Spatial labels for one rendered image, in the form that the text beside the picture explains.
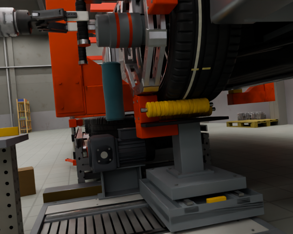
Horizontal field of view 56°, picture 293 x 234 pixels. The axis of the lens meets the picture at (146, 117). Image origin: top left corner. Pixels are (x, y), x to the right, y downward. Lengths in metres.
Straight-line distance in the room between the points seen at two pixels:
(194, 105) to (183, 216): 0.41
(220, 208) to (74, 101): 0.94
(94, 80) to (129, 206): 0.71
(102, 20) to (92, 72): 0.52
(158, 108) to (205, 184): 0.32
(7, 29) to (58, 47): 0.65
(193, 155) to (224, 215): 0.27
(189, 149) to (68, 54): 0.85
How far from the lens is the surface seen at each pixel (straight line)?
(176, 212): 1.00
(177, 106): 1.06
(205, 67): 1.00
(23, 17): 1.00
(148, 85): 1.04
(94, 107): 1.57
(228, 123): 7.10
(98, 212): 1.36
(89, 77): 1.60
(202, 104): 1.10
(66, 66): 1.60
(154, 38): 0.94
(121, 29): 1.14
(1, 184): 1.34
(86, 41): 0.99
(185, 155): 1.18
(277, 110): 6.67
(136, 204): 1.39
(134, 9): 1.22
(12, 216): 1.36
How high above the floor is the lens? 0.50
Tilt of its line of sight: 1 degrees down
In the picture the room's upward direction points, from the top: 5 degrees counter-clockwise
